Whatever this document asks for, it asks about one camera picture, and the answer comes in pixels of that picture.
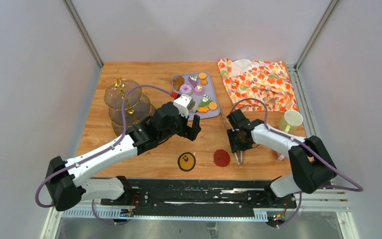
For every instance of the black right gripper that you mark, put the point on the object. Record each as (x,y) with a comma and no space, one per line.
(235,147)

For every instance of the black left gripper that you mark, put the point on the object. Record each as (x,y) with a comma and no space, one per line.
(190,133)

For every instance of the metal serving tongs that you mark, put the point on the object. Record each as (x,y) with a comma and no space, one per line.
(237,153)

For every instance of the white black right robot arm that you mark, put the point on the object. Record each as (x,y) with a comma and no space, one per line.
(311,164)

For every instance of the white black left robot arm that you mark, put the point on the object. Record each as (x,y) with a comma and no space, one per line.
(71,181)

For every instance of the orange fish-shaped cake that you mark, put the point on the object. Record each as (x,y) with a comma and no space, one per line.
(203,110)

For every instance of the grey chocolate cone cake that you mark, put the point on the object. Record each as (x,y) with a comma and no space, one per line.
(193,107)

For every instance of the red round coaster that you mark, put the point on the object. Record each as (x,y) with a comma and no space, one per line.
(221,158)

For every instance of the yellow chick coaster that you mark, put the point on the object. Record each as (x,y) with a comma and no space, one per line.
(186,161)

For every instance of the round yellow biscuit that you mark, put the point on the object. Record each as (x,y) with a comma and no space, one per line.
(212,106)

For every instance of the green layered cake slice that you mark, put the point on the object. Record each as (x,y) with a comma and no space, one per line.
(205,101)

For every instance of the pink sugared dome cake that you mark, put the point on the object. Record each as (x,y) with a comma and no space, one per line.
(199,90)

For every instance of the lavender dessert tray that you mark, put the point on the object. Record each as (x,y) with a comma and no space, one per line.
(209,90)

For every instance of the small orange shell cookie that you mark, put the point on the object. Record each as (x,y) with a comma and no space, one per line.
(204,82)

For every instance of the purple heart cake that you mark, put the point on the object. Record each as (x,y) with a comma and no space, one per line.
(193,80)

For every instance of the brown cookie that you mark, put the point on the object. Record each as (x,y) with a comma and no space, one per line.
(178,81)

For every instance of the light green mug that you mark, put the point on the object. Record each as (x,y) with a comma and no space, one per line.
(290,121)

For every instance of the floral orange cloth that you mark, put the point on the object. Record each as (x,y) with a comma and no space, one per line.
(267,81)

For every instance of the orange round tart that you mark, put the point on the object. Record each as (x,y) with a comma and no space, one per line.
(202,75)

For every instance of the three-tier glass cake stand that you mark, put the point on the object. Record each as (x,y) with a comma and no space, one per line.
(126,111)

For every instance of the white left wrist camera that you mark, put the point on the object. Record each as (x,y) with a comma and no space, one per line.
(184,103)

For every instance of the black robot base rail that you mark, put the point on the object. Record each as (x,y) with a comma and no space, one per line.
(192,199)

